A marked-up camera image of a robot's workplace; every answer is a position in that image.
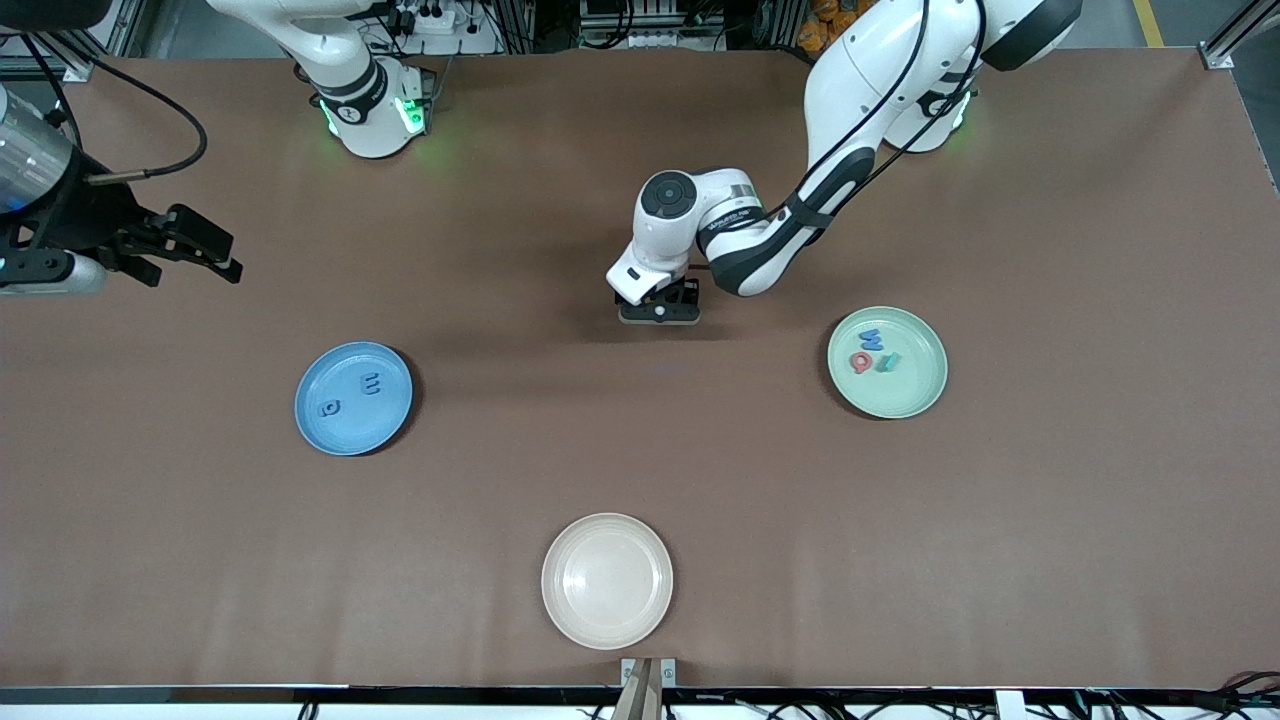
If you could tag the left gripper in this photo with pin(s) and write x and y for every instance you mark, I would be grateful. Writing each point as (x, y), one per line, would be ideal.
(688, 294)

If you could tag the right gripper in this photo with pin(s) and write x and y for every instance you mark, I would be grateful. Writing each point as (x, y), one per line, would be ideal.
(72, 222)

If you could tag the red foam letter Q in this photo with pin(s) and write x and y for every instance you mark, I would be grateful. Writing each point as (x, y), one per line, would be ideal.
(852, 362)

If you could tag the angular blue foam letter M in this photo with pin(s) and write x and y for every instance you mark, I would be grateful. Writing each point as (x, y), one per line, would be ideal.
(872, 340)

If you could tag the teal foam letter R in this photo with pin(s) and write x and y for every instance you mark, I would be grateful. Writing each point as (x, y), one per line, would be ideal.
(888, 362)

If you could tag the rounded blue foam letter m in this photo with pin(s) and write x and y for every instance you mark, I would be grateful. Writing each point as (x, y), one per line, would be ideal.
(372, 384)

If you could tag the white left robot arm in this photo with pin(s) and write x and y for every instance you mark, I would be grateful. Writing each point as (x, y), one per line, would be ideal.
(880, 70)

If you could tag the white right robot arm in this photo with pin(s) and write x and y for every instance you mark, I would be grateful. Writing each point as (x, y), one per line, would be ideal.
(365, 120)

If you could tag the brown table cover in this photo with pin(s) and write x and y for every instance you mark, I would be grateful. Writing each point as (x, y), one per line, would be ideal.
(640, 470)

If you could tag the blue plate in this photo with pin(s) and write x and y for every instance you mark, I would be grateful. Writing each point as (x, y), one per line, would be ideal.
(350, 430)

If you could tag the long white socket bar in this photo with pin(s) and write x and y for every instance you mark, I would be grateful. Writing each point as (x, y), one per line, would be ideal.
(650, 40)

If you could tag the green plate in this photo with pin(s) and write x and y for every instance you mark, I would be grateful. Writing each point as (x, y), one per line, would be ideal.
(910, 390)

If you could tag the beige plate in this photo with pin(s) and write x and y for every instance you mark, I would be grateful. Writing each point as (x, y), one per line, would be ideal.
(607, 580)

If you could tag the pile of orange packets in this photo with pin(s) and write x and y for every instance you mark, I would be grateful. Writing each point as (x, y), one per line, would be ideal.
(820, 30)

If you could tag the white power strip with plugs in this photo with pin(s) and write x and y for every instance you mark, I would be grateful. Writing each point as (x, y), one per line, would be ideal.
(435, 18)

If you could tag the aluminium frame post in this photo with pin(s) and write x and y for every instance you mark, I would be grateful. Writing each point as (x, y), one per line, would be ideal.
(80, 68)
(1225, 50)

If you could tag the small metal bracket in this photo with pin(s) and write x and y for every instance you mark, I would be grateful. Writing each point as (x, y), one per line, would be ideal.
(628, 668)

